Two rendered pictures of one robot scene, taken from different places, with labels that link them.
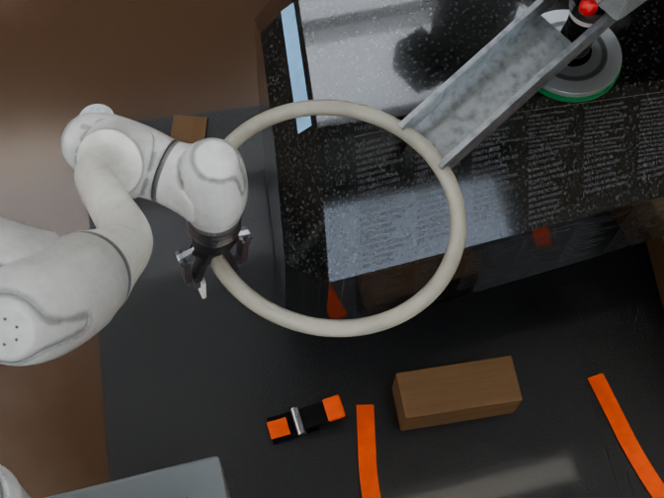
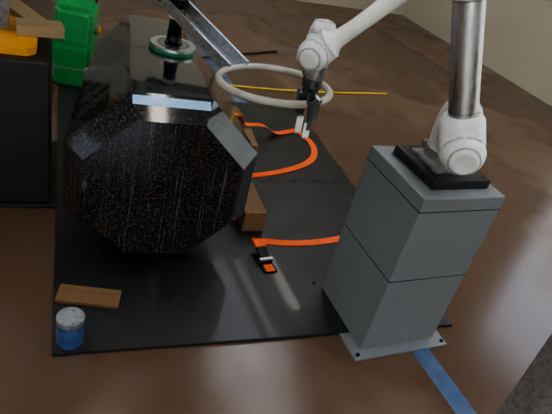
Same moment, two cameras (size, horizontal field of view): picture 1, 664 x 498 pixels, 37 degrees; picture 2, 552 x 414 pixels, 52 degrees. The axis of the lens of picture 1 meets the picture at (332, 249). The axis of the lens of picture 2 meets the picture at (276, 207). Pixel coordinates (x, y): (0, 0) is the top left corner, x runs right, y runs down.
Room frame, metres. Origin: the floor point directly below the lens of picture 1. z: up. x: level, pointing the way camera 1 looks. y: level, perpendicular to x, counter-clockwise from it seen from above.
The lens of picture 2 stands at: (1.10, 2.20, 1.73)
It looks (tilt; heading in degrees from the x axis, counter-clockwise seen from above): 32 degrees down; 259
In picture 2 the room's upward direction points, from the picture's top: 15 degrees clockwise
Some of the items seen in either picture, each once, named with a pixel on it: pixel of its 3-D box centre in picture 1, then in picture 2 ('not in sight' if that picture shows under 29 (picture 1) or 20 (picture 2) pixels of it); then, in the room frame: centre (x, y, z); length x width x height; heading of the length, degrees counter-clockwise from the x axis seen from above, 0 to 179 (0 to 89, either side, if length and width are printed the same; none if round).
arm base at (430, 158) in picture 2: not in sight; (440, 153); (0.15, 0.27, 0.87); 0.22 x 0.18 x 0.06; 109
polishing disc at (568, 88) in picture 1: (570, 51); (172, 44); (1.29, -0.45, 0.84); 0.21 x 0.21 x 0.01
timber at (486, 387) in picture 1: (456, 393); (247, 205); (0.78, -0.35, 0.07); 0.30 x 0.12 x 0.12; 104
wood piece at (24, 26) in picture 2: not in sight; (39, 28); (1.88, -0.41, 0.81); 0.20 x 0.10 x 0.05; 23
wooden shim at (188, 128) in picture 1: (186, 153); (89, 296); (1.44, 0.44, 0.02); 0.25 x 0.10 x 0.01; 2
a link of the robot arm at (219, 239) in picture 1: (213, 217); (315, 70); (0.72, 0.19, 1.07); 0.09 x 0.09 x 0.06
